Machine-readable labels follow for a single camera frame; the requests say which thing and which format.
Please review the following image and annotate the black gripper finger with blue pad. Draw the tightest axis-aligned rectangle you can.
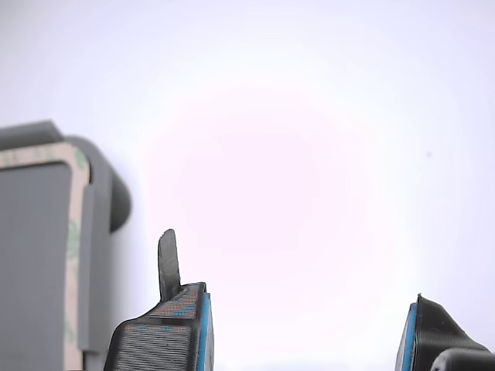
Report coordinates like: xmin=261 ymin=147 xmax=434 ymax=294
xmin=103 ymin=228 xmax=214 ymax=371
xmin=394 ymin=292 xmax=495 ymax=371

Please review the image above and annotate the beige rectangular adhesive frame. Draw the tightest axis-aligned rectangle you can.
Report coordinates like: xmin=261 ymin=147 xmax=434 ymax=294
xmin=0 ymin=141 xmax=92 ymax=371

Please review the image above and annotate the grey plastic frame holder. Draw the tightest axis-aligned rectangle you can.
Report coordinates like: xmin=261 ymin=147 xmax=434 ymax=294
xmin=0 ymin=120 xmax=133 ymax=371

